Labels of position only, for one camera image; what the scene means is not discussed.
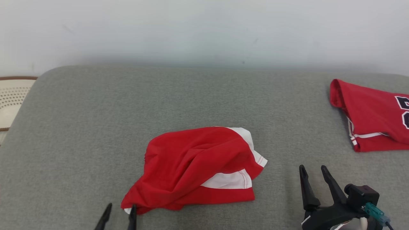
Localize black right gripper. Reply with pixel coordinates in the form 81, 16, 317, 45
299, 165, 364, 230

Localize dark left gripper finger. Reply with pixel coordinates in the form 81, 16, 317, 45
94, 203, 113, 230
127, 204, 137, 230

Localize red shorts with white stripe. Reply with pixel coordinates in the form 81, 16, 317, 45
120, 126, 268, 215

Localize red jersey with white trim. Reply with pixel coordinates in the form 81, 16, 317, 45
329, 79, 409, 153

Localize teal right camera connector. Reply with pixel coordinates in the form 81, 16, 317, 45
362, 203, 391, 227

